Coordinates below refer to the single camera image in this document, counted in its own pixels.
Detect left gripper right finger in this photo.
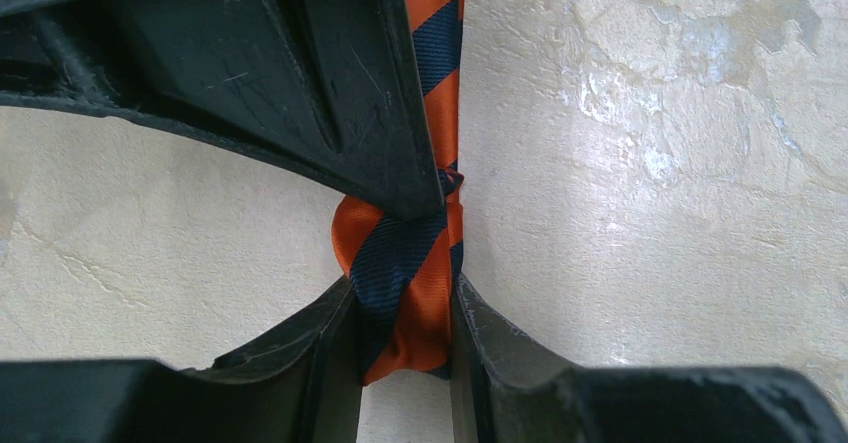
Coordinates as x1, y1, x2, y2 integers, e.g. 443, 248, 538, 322
450, 278, 847, 442

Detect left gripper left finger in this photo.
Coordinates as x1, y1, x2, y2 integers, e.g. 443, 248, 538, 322
1, 279, 362, 442

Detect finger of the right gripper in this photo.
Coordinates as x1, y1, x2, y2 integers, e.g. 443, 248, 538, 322
1, 0, 443, 219

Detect orange navy striped tie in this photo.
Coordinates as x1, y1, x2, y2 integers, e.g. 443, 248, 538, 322
331, 0, 464, 385

